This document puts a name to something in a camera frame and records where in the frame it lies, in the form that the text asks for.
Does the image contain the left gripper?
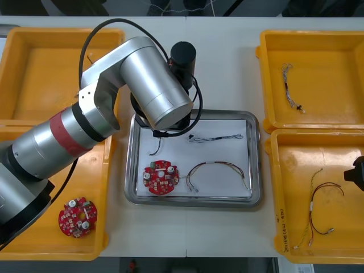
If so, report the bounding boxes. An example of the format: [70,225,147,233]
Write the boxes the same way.
[130,95,152,128]

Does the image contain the round red circuit board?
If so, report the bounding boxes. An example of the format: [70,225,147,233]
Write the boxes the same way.
[58,196,99,238]
[142,160,181,196]

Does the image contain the twisted blue-white wire harness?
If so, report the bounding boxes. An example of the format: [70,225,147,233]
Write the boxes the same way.
[280,64,305,114]
[187,132,245,143]

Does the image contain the steel tray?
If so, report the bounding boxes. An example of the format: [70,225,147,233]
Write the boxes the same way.
[124,109,262,209]

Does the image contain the yellow-orange plastic bin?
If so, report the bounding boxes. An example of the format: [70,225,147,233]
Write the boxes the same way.
[264,128,364,264]
[0,27,129,131]
[0,121,117,262]
[255,30,364,133]

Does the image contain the white paper sheet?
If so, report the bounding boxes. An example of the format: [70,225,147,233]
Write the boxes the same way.
[136,119,253,197]

